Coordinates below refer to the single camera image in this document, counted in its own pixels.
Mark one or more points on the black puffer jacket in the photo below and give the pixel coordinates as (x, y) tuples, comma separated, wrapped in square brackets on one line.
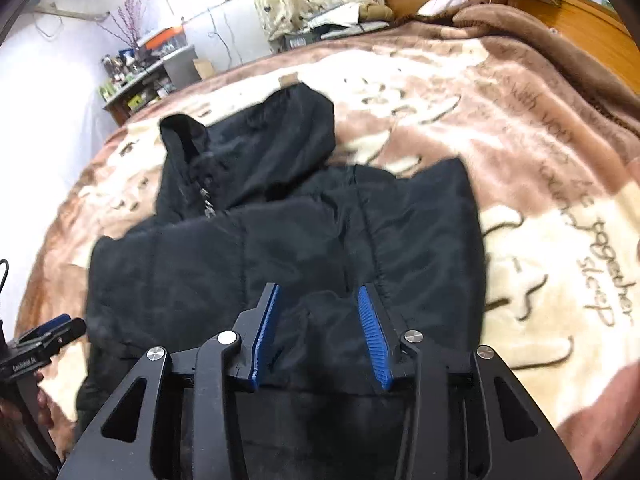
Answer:
[(300, 240)]

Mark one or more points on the plain brown fleece blanket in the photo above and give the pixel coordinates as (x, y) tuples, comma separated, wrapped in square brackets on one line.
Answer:
[(505, 17)]

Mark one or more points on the cardboard box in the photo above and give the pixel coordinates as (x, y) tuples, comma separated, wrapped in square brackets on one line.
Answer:
[(204, 69)]

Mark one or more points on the white pillow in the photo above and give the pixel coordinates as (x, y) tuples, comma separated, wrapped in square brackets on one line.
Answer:
[(442, 0)]

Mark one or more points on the wooden shelf with bottles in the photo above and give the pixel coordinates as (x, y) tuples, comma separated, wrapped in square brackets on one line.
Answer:
[(132, 95)]

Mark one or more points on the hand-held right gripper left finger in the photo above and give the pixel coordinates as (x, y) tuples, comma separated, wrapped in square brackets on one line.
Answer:
[(264, 335)]

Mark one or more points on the wooden headboard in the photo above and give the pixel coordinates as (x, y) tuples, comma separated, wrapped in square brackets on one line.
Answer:
[(590, 25)]

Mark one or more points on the folded clothes pile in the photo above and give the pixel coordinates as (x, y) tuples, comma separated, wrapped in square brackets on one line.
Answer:
[(350, 15)]

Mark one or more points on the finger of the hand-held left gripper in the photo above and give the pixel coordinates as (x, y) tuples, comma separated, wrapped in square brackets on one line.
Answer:
[(50, 323), (72, 331)]

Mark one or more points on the wall pipe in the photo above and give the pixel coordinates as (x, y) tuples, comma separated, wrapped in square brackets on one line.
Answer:
[(65, 14)]

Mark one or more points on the person's left hand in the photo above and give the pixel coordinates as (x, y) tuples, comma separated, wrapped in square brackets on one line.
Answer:
[(45, 405)]

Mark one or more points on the purple flower branches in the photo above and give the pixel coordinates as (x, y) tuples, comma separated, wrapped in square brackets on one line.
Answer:
[(127, 22)]

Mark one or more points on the orange lid container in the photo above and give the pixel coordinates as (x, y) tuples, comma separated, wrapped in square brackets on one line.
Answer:
[(162, 40)]

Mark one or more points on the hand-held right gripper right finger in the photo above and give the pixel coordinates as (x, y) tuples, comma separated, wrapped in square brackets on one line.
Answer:
[(375, 340)]

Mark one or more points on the brown cream printed blanket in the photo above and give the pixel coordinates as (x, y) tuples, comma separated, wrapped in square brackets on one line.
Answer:
[(500, 135)]

